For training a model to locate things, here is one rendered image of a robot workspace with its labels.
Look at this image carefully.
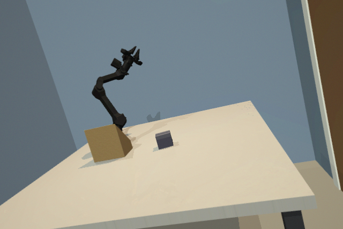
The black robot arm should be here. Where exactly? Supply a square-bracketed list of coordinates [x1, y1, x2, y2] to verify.
[92, 58, 130, 131]

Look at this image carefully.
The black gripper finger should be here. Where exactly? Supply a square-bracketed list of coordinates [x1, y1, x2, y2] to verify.
[128, 46, 136, 54]
[133, 49, 140, 59]

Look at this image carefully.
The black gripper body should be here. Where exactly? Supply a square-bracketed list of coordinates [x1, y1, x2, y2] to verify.
[121, 49, 142, 67]

